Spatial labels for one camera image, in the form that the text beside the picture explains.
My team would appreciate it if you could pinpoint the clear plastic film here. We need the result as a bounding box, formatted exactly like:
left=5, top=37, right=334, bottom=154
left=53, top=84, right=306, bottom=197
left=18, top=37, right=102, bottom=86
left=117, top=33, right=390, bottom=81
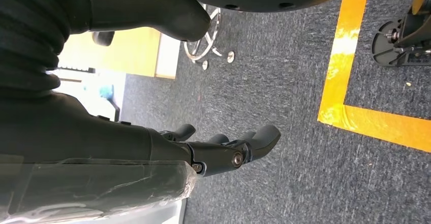
left=0, top=157, right=198, bottom=224

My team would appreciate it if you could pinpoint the white robot body panel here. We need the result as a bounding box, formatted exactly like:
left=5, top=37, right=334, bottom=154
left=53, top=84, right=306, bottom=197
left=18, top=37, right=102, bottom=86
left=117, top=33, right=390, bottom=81
left=50, top=199, right=188, bottom=224

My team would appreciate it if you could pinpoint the chrome chair base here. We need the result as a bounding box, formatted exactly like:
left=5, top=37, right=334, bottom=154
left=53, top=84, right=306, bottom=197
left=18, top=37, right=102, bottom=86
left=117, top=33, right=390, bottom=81
left=182, top=7, right=236, bottom=71

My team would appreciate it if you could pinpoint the yellow floor tape corner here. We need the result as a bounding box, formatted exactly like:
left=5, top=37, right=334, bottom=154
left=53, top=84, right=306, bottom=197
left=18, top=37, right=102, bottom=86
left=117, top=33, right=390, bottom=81
left=317, top=0, right=431, bottom=153

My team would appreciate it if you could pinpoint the black robot foot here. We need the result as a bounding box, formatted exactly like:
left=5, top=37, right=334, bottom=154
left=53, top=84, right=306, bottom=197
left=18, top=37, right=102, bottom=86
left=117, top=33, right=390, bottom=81
left=371, top=0, right=431, bottom=68

